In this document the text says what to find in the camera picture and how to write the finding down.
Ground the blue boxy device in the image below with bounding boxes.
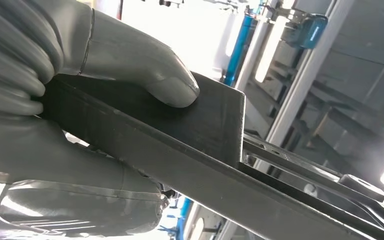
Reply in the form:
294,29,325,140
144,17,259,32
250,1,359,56
289,13,329,51

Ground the white frame post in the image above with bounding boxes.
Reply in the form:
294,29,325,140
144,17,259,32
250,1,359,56
264,0,357,148

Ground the blue round post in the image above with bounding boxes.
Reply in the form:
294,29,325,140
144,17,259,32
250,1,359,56
223,13,256,88

